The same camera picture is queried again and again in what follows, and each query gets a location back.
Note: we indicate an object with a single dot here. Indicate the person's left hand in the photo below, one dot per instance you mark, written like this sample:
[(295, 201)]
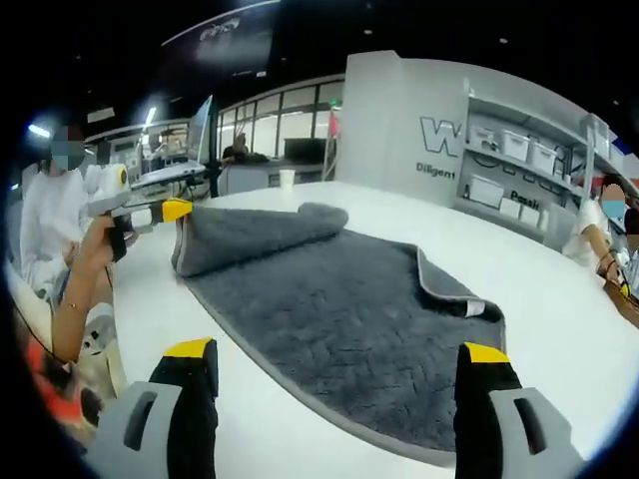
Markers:
[(95, 247)]

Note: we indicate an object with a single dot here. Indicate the orange patterned clothing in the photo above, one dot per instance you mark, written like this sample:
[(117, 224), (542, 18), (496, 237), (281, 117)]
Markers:
[(45, 384)]

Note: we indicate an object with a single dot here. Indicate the white worn device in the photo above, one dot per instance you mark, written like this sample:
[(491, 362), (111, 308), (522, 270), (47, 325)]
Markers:
[(97, 324)]

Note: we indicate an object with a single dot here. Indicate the white paper cup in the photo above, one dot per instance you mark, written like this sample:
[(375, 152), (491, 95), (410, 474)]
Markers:
[(286, 178)]

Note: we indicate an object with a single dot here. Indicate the black monitor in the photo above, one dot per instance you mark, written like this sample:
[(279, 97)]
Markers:
[(304, 149)]

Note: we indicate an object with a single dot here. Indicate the white leaning board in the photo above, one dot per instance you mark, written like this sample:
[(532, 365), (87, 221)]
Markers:
[(199, 132)]

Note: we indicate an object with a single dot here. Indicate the ceiling strip light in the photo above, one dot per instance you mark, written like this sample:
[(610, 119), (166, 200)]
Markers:
[(150, 114)]

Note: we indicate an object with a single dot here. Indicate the grey metal shelf rack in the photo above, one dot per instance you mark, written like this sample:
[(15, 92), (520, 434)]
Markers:
[(524, 117), (594, 135)]

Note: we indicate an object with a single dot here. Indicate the group of white storage bins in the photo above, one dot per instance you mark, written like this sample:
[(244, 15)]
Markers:
[(514, 144)]

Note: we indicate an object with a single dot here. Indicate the black pole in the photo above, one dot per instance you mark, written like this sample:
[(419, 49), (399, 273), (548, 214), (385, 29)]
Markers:
[(213, 149)]

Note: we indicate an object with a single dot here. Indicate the grey office desk partition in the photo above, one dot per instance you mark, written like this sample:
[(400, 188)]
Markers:
[(244, 177)]

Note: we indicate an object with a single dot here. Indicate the black framed window wall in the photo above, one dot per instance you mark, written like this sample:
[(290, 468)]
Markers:
[(269, 115)]

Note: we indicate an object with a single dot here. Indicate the white lettered display panel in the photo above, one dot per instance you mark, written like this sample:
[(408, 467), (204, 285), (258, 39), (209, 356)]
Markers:
[(384, 130)]

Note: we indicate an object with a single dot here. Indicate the metal stepladder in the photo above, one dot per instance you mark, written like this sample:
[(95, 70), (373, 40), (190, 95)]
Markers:
[(329, 154)]

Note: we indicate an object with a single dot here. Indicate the grey fluffy towel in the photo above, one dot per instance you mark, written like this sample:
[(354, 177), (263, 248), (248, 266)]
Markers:
[(324, 319)]

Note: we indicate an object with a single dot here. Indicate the brown wooden tray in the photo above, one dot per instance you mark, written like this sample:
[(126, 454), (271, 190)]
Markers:
[(624, 303)]

